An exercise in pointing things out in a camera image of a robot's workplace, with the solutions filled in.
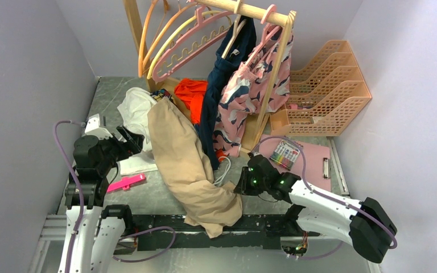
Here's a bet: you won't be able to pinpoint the wooden clothes rack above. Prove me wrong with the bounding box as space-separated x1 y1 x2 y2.
124 1 296 156

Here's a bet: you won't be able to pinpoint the pink notched hanger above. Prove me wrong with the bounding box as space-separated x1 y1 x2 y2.
151 0 242 83

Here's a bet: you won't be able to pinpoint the pink hanger with garment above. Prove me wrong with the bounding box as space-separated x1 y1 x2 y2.
245 4 281 66

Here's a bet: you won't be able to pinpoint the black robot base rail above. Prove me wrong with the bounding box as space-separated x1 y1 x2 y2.
100 204 321 252

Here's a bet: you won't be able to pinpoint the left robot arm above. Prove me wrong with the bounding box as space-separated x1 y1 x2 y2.
59 126 145 272

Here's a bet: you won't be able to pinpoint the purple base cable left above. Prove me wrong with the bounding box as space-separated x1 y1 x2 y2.
112 225 176 264

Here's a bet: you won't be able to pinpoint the navy blue hanging garment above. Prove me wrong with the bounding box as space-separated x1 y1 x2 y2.
195 16 257 171

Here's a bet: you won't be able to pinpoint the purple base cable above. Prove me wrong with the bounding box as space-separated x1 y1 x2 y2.
112 225 176 264
298 241 343 260

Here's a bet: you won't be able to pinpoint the orange hanger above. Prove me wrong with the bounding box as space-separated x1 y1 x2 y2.
138 0 159 77

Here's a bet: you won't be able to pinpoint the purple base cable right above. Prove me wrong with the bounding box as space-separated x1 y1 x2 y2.
298 241 343 260

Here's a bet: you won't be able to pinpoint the beige drawstring shorts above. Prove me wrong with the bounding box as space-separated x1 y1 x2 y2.
147 98 243 238

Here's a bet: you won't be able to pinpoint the yellow hanger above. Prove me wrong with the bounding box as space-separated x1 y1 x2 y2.
146 10 234 80

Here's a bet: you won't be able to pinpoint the white garment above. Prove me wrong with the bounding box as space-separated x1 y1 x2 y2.
117 87 159 177

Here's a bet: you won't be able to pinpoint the peach mesh file organizer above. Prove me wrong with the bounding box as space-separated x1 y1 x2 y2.
269 40 372 137

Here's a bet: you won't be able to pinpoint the colourful patterned garment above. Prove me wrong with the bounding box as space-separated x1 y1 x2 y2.
150 89 175 103

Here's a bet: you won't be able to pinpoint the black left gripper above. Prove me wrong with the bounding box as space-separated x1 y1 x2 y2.
97 125 144 174

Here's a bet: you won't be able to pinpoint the marker pen set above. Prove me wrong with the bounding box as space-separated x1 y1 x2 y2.
269 140 302 171

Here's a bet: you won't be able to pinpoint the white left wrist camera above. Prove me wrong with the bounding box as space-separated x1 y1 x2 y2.
84 114 112 139

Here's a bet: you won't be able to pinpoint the orange mesh garment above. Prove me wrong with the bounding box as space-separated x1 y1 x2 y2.
174 78 208 125

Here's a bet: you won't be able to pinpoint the pink shark print garment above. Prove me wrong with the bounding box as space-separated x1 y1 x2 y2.
213 28 294 158

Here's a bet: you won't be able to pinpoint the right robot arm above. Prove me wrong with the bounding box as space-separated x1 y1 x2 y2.
234 155 398 263

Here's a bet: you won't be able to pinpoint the pink clipboard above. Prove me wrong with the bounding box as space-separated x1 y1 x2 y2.
258 134 332 191

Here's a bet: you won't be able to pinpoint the pink clothes clip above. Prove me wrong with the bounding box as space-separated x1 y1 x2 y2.
106 173 146 193

